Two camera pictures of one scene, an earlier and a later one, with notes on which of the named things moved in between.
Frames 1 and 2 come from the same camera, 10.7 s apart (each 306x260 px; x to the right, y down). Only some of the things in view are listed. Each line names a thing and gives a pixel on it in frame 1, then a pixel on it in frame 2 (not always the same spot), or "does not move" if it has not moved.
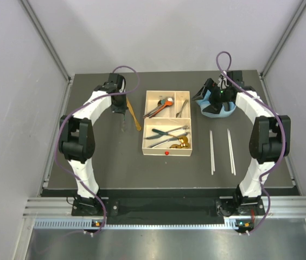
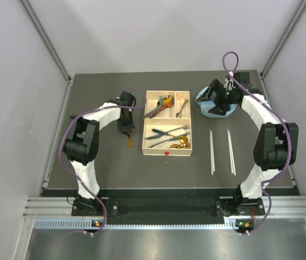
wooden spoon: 138,126 to 130,141
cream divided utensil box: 167,130 does not move
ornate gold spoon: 182,145 does not move
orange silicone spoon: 167,103 does not move
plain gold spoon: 183,140 does not move
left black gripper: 122,108 to 125,129
